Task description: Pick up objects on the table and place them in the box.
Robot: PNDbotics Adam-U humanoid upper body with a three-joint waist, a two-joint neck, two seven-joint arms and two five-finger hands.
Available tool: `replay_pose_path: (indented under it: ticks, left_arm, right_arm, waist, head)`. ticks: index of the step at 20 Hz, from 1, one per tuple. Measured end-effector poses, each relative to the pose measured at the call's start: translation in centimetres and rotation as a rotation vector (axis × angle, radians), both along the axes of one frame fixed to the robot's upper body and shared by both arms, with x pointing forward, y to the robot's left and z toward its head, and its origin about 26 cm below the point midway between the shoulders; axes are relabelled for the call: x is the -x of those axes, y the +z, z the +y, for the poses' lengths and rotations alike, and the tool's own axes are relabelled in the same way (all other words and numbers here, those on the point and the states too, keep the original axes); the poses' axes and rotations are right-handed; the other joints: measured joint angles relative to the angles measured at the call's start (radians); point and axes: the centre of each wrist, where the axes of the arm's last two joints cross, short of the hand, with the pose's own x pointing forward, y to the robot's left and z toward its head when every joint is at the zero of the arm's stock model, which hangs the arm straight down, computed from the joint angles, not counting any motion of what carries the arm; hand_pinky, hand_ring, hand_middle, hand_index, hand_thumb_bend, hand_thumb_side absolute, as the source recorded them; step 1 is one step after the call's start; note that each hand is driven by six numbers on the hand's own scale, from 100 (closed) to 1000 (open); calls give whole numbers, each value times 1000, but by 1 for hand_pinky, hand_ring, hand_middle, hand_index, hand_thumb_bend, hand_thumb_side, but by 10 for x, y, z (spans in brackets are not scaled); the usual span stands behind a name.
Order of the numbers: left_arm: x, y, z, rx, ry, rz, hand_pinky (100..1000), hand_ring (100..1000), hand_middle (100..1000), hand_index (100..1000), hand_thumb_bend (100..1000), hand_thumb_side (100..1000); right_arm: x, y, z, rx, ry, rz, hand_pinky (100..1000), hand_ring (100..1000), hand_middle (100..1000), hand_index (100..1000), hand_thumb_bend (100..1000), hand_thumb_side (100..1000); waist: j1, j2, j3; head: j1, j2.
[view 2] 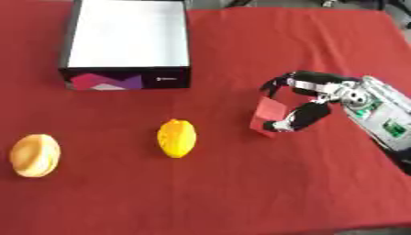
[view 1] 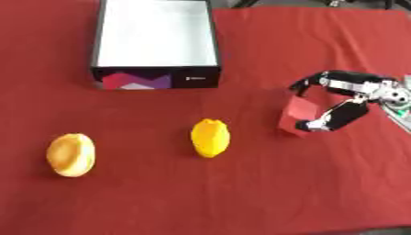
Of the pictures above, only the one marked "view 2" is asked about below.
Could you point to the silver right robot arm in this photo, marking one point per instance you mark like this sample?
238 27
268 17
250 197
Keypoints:
382 113

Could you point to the yellow toy lemon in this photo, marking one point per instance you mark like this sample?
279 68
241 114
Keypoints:
176 138

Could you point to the tan toy bread roll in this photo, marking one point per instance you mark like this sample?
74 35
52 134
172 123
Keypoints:
35 155

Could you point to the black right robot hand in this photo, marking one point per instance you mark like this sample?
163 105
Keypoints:
309 114

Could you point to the red block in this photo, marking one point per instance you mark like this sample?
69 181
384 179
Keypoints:
269 112

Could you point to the black box with white inside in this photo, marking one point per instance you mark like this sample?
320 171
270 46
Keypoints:
127 46

